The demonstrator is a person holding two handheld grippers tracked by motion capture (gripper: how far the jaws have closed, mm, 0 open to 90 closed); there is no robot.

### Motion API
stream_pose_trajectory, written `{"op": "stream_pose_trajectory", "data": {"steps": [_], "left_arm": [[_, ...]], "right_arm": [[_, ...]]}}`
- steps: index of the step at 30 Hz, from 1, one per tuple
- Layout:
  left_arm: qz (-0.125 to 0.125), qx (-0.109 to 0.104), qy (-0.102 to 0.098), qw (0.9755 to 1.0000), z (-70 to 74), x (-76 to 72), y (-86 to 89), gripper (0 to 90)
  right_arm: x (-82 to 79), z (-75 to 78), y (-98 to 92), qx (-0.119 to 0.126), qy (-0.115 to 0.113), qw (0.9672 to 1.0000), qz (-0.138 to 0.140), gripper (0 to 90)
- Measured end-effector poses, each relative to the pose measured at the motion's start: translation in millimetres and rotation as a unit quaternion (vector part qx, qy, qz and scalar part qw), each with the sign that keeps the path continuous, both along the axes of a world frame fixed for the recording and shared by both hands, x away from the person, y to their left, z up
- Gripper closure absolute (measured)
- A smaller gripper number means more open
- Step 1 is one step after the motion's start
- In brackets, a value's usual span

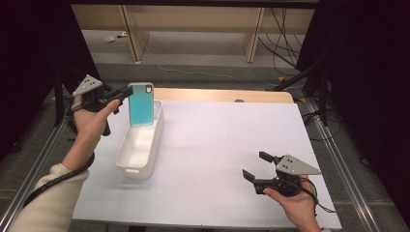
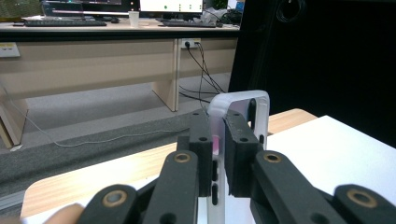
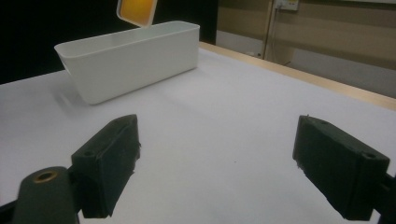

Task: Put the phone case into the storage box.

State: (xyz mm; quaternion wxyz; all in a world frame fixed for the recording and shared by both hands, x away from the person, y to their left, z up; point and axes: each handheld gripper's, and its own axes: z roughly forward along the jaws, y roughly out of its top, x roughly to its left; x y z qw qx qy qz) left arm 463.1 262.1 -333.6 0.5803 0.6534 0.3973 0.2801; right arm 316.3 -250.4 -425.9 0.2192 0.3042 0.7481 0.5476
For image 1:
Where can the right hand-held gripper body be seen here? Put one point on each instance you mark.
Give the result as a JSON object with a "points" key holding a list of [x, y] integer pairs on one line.
{"points": [[286, 180]]}

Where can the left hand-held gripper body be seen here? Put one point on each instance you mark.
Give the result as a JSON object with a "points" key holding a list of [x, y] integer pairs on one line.
{"points": [[93, 96]]}

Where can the blue phone case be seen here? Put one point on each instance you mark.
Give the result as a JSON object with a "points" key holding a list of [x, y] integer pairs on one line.
{"points": [[141, 104]]}

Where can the white plastic storage bin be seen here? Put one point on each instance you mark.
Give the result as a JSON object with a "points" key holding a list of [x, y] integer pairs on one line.
{"points": [[138, 151]]}

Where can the person's right hand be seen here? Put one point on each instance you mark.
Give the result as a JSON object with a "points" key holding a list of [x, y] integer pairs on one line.
{"points": [[299, 203]]}

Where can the person's left hand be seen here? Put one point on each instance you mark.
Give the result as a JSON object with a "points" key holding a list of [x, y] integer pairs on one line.
{"points": [[88, 124]]}

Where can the black metal stand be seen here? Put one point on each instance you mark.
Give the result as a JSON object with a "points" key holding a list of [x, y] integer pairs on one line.
{"points": [[58, 96], [320, 93]]}

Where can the small white floor box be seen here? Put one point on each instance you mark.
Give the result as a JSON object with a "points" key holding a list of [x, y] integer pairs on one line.
{"points": [[110, 39]]}

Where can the black curtain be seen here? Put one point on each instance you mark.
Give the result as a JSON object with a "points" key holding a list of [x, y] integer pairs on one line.
{"points": [[29, 64], [364, 80]]}

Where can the wooden shelf unit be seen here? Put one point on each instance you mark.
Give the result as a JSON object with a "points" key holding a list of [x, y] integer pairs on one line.
{"points": [[193, 19]]}

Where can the aluminium floor rail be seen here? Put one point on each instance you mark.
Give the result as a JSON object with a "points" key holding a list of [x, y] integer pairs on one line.
{"points": [[29, 174], [345, 167]]}

